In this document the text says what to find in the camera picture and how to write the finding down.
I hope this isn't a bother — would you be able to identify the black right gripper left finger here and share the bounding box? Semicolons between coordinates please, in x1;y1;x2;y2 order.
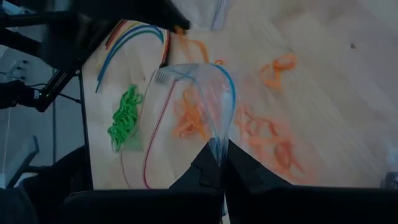
57;142;224;224

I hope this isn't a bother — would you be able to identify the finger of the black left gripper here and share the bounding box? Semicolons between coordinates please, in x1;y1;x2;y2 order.
102;0;191;32

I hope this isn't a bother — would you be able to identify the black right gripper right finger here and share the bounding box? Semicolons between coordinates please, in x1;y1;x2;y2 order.
224;139;398;224

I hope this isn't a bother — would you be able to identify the orange rubber band pile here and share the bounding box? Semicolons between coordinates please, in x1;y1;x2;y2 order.
170;26;315;184

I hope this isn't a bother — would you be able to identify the green rubber band pile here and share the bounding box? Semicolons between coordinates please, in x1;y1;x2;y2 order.
107;84;144;152

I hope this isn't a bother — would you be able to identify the multicoloured wire harness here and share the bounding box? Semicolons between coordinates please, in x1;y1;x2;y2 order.
95;19;171;94

